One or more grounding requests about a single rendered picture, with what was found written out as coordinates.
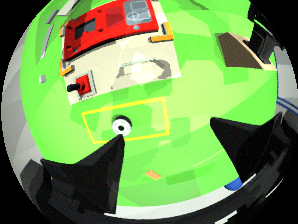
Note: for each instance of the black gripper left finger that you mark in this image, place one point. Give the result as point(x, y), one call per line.
point(97, 176)

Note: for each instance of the black wheel with grey rim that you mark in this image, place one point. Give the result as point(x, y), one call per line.
point(122, 120)

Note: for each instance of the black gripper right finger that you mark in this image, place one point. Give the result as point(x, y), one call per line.
point(244, 143)

